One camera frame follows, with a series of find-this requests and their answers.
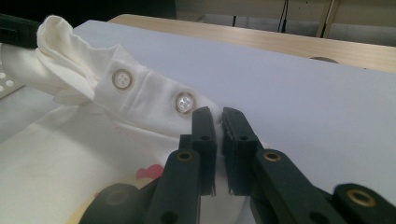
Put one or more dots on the black curtain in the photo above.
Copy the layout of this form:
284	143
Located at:
93	9

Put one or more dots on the white perforated plastic basket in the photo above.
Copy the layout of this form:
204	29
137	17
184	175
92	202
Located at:
15	88

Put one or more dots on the white child's shirt chick print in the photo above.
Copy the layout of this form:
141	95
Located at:
62	149

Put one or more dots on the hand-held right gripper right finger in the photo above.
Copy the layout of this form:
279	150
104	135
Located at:
243	149

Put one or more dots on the light blue table mat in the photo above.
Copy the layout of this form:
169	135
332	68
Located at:
280	93

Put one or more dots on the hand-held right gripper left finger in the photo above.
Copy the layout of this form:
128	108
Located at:
204	149

